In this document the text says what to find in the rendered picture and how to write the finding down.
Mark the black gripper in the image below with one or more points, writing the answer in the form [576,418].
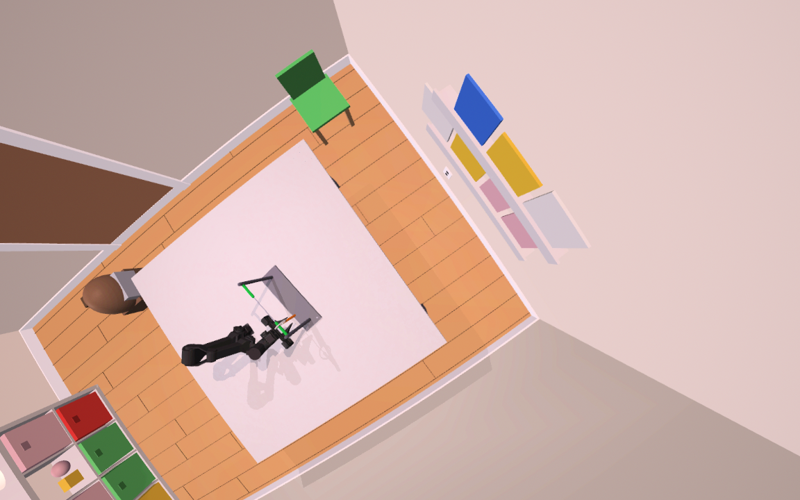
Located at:
[267,320]

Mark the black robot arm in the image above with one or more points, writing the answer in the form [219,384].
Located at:
[239,340]

